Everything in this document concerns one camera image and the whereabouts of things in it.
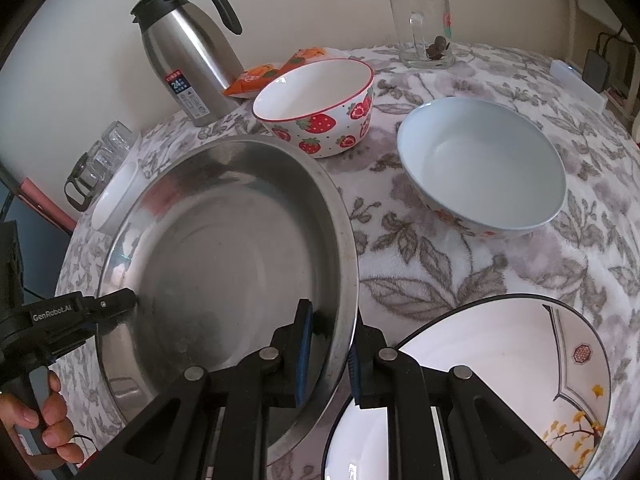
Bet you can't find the white plastic box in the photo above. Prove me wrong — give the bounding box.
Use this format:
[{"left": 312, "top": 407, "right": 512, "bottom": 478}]
[{"left": 550, "top": 59, "right": 608, "bottom": 109}]

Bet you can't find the orange snack packet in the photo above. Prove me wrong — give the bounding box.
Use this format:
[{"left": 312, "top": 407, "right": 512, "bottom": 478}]
[
  {"left": 222, "top": 62, "right": 284, "bottom": 100},
  {"left": 279, "top": 47, "right": 332, "bottom": 78}
]

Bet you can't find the person's left hand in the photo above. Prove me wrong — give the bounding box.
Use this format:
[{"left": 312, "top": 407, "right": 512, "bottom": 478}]
[{"left": 0, "top": 371, "right": 85, "bottom": 465}]

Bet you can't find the floral grey tablecloth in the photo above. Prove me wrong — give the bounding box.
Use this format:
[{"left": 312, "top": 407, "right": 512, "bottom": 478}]
[{"left": 52, "top": 42, "right": 640, "bottom": 480}]

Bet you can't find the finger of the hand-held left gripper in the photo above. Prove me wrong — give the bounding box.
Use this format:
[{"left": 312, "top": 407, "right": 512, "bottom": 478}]
[{"left": 85, "top": 287, "right": 139, "bottom": 326}]

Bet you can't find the white round tray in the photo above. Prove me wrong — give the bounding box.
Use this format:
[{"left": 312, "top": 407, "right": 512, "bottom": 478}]
[{"left": 90, "top": 160, "right": 141, "bottom": 235}]

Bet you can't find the glass teapot with black handle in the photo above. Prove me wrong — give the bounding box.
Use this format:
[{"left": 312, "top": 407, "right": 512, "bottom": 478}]
[{"left": 64, "top": 142, "right": 110, "bottom": 209}]

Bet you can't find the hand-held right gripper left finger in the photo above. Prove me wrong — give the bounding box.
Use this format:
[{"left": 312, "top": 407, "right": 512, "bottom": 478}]
[{"left": 97, "top": 299, "right": 321, "bottom": 480}]

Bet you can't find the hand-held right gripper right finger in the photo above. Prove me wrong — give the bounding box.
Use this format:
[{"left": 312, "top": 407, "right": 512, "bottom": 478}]
[{"left": 349, "top": 316, "right": 576, "bottom": 480}]

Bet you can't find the white bowl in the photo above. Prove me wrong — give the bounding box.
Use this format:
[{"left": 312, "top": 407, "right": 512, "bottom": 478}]
[{"left": 396, "top": 97, "right": 568, "bottom": 237}]

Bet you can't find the clear glass mug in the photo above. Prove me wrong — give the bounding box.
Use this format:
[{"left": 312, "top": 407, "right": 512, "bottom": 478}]
[{"left": 389, "top": 0, "right": 456, "bottom": 70}]

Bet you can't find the pink chair back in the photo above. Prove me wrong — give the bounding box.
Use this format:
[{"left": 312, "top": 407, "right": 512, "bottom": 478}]
[{"left": 20, "top": 177, "right": 76, "bottom": 235}]

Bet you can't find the strawberry print bowl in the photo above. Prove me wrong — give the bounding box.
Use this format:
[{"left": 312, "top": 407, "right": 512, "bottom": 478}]
[{"left": 251, "top": 58, "right": 376, "bottom": 159}]

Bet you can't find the black charger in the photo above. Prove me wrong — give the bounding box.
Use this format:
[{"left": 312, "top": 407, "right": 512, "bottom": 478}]
[{"left": 582, "top": 50, "right": 609, "bottom": 93}]

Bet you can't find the clear glass tumbler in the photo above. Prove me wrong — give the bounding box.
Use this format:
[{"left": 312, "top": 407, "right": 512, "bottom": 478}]
[
  {"left": 90, "top": 141, "right": 128, "bottom": 173},
  {"left": 102, "top": 121, "right": 141, "bottom": 161}
]

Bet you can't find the black rimmed ginkgo plate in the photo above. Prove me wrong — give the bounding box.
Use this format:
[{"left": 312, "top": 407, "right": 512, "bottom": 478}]
[{"left": 322, "top": 294, "right": 612, "bottom": 480}]

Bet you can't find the large stainless steel basin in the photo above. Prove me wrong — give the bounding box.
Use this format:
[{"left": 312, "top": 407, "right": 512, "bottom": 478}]
[{"left": 95, "top": 135, "right": 361, "bottom": 456}]

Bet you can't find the stainless steel thermos jug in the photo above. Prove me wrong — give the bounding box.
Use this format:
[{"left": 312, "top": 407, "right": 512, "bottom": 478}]
[{"left": 131, "top": 0, "right": 246, "bottom": 128}]

